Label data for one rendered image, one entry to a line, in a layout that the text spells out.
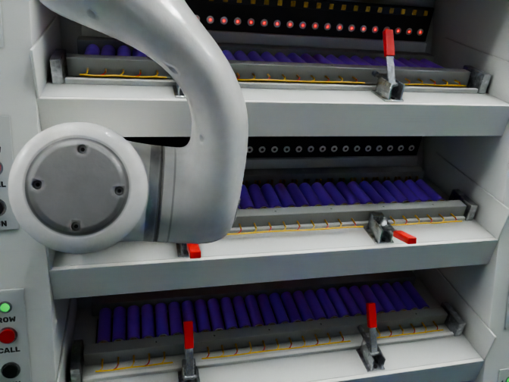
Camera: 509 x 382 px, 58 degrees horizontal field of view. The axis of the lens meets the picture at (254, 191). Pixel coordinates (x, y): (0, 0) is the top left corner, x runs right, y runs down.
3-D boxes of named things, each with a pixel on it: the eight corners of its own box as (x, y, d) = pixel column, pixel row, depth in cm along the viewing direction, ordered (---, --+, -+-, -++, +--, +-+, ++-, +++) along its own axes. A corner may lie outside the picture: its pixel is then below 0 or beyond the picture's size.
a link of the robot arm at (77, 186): (160, 148, 42) (52, 136, 40) (167, 129, 30) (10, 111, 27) (152, 239, 42) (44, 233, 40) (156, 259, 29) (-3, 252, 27)
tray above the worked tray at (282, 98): (502, 136, 65) (541, 36, 59) (42, 137, 51) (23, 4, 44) (426, 90, 82) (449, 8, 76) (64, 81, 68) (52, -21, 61)
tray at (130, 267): (488, 264, 69) (511, 210, 64) (53, 300, 54) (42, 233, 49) (418, 195, 86) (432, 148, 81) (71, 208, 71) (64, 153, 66)
